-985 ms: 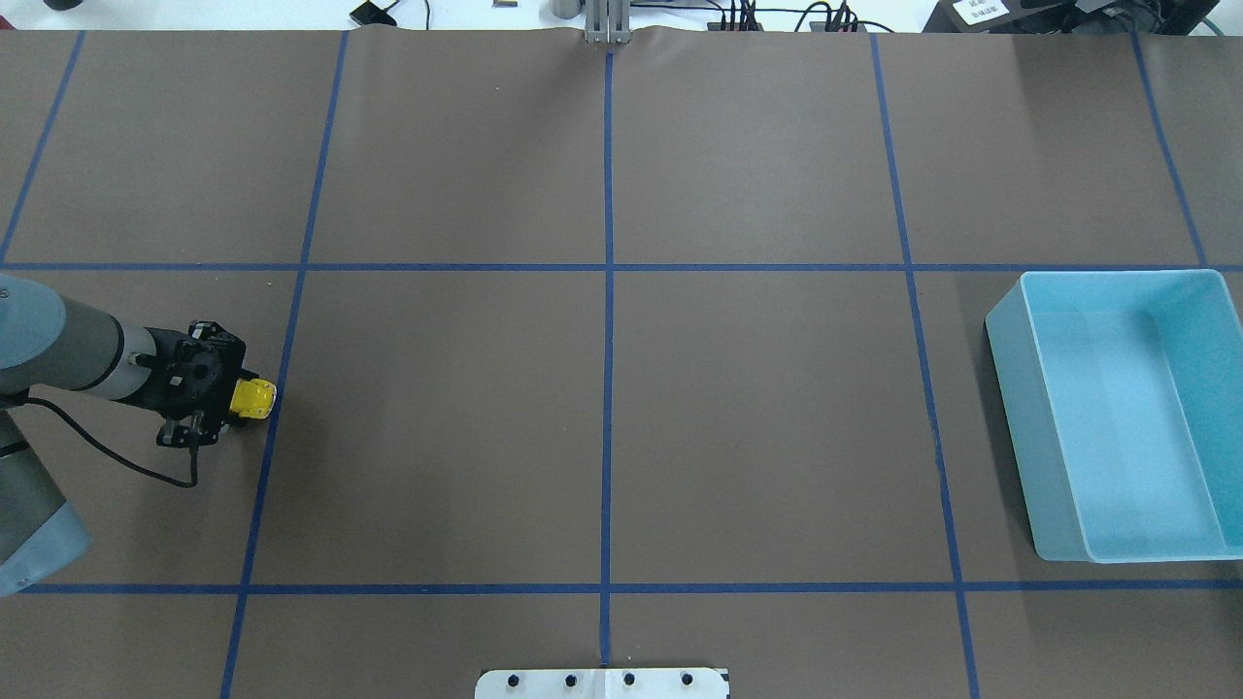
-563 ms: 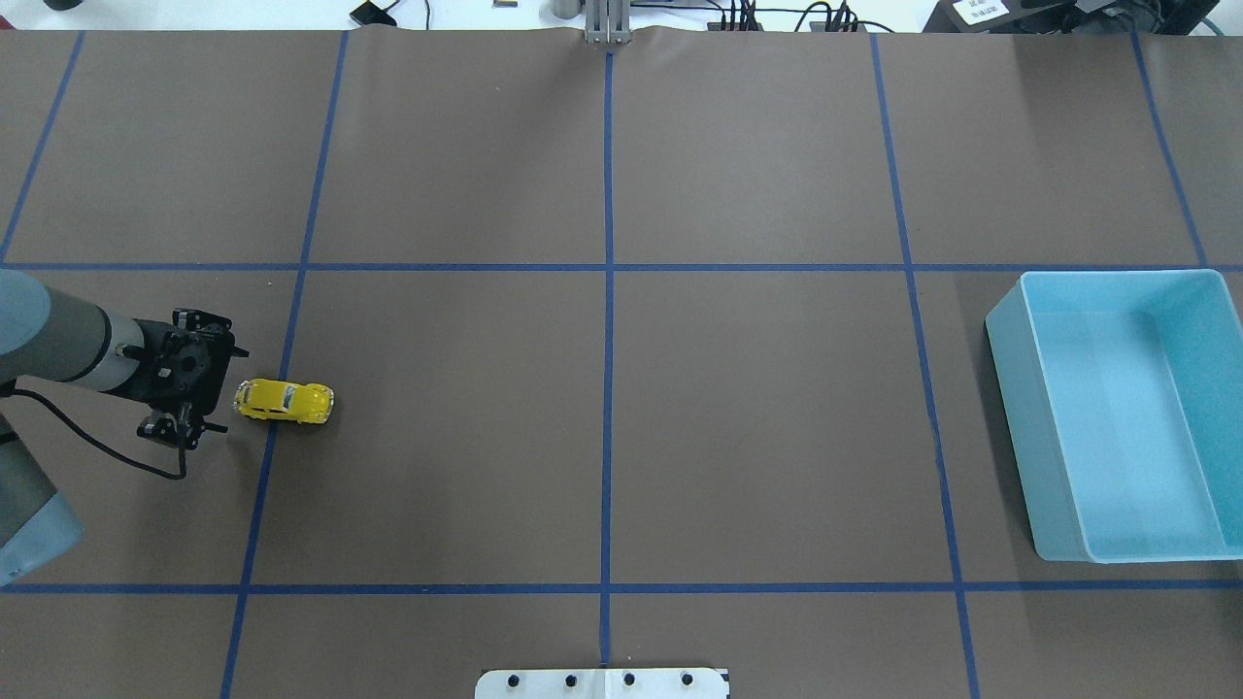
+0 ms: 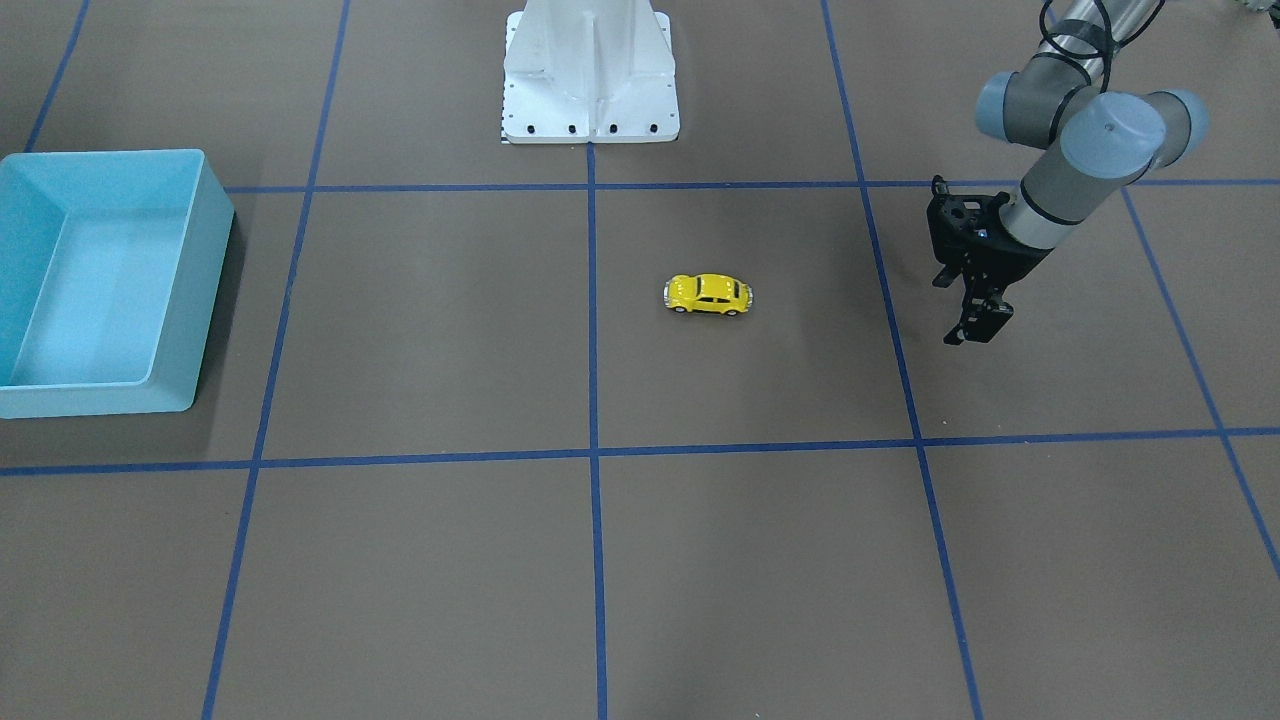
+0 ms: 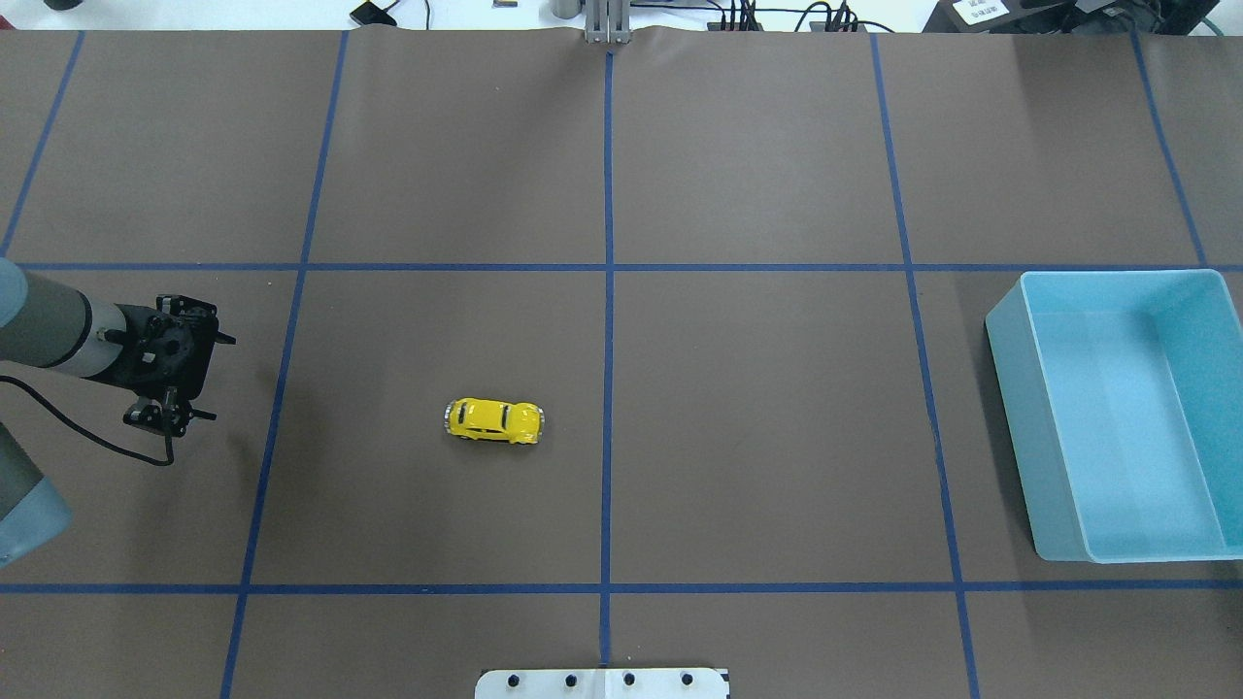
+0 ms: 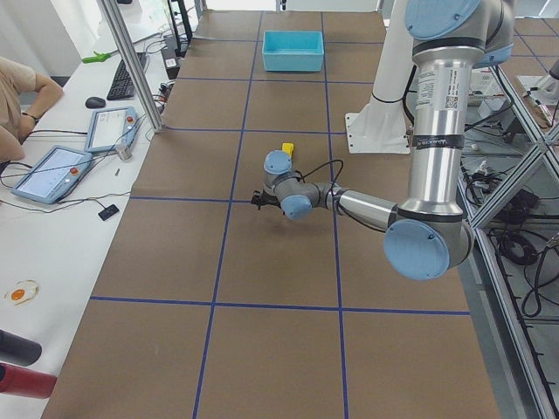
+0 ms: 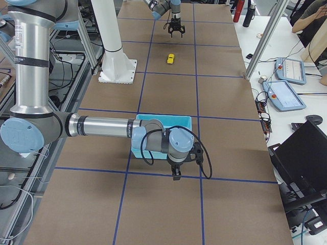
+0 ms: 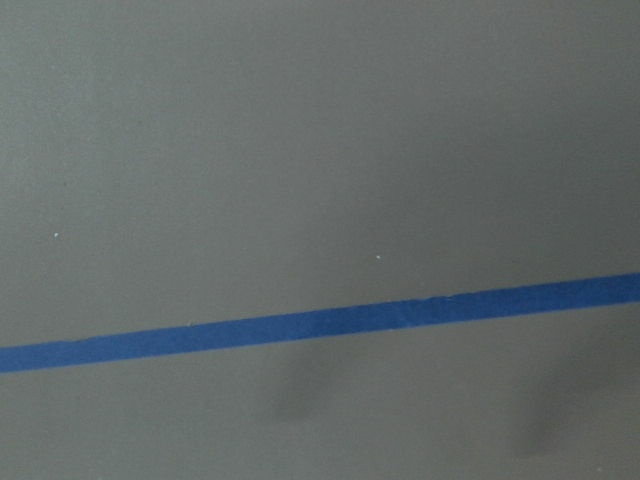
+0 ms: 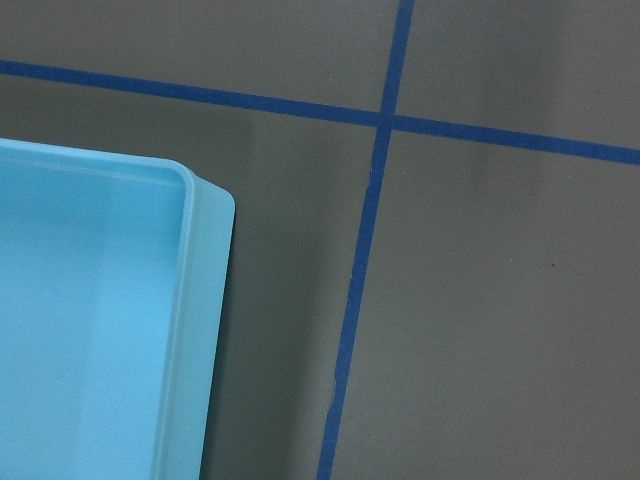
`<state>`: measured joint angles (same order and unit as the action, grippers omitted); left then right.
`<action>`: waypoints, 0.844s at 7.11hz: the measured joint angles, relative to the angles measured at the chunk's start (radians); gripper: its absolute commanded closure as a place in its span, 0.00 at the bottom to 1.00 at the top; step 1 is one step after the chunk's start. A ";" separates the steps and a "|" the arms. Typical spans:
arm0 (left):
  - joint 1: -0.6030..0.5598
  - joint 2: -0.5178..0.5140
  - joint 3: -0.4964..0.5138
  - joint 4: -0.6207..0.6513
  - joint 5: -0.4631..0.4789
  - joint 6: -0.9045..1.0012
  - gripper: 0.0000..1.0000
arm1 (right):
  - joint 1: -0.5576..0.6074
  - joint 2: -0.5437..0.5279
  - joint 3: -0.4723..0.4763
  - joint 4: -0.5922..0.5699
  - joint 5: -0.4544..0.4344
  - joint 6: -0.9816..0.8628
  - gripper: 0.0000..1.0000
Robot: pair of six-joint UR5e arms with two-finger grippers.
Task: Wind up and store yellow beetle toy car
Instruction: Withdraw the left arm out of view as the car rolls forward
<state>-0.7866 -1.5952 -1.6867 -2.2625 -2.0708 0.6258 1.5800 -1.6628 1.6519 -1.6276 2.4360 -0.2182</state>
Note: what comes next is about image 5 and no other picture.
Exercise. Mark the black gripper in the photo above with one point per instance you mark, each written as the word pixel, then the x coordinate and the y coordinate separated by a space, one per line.
pixel 264 200

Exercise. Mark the yellow beetle toy car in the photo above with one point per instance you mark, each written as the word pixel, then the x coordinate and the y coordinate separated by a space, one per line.
pixel 288 148

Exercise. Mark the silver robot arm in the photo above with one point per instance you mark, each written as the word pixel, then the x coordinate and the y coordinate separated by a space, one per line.
pixel 418 107

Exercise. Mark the fried egg toy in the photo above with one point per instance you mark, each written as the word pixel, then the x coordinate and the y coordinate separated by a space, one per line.
pixel 22 292

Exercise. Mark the small metal cylinder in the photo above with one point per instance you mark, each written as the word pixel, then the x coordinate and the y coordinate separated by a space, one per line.
pixel 123 151

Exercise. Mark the light blue plastic bin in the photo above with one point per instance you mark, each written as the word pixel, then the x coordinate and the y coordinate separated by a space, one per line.
pixel 293 51

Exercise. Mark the small black phone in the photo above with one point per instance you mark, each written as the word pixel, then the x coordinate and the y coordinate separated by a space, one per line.
pixel 108 212

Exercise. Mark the far teach pendant tablet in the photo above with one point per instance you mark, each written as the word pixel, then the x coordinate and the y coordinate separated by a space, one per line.
pixel 110 127

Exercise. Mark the teach pendant tablet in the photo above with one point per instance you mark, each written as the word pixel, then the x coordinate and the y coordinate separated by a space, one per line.
pixel 54 176
pixel 110 127

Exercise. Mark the black keyboard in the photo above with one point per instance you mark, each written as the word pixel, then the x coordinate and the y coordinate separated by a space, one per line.
pixel 122 87

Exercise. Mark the black computer mouse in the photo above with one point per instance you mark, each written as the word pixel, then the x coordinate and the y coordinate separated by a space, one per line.
pixel 95 102

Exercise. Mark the near teach pendant tablet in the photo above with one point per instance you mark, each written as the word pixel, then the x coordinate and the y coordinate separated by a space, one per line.
pixel 54 176

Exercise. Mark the green plastic tool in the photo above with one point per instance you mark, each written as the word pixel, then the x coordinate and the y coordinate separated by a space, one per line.
pixel 98 57

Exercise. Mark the seated person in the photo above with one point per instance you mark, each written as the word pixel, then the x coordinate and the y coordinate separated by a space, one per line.
pixel 17 124

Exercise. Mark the red bottle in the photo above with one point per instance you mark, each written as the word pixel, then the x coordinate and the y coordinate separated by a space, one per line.
pixel 21 381

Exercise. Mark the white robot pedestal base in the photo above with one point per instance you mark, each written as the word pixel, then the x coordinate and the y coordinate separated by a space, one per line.
pixel 380 127

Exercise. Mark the aluminium frame post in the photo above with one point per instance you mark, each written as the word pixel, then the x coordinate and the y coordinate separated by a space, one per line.
pixel 126 49

